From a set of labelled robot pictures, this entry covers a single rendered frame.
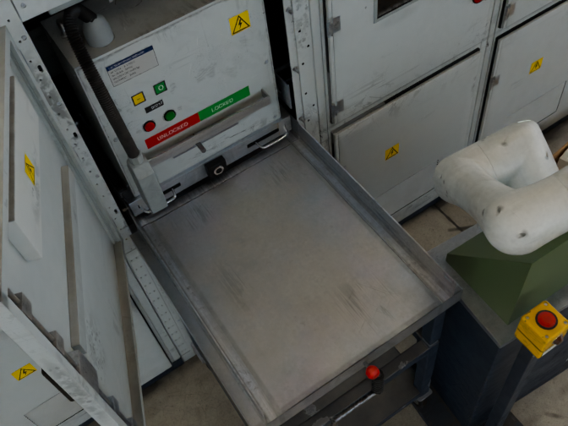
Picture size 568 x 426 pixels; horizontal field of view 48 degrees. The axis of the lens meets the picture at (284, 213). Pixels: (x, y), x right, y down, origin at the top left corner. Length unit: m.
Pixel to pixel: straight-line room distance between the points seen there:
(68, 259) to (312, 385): 0.62
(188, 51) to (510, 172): 0.84
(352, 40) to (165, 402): 1.48
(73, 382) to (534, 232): 0.86
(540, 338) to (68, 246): 1.06
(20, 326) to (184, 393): 1.59
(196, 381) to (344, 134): 1.10
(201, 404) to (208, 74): 1.30
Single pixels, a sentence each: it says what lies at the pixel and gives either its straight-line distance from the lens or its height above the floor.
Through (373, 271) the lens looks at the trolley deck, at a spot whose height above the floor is 0.85.
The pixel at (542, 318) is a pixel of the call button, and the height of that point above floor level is 0.91.
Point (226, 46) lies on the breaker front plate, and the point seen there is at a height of 1.26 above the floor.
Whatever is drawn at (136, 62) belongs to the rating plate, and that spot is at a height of 1.33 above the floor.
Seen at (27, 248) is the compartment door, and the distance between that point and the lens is 1.13.
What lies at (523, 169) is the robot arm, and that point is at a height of 1.04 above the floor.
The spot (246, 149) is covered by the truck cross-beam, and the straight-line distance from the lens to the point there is 1.93.
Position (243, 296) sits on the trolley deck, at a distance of 1.69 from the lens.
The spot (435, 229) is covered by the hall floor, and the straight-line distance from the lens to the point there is 2.81.
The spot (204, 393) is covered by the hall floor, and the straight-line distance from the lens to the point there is 2.52.
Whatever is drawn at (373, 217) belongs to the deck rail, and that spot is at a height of 0.85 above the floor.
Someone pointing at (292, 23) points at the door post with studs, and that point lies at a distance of 1.72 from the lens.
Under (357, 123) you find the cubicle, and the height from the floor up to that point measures 0.79.
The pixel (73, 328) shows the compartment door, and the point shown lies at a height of 1.24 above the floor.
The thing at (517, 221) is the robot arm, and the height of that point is 1.29.
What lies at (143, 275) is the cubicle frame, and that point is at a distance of 2.04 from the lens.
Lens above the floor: 2.30
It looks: 54 degrees down
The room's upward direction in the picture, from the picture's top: 10 degrees counter-clockwise
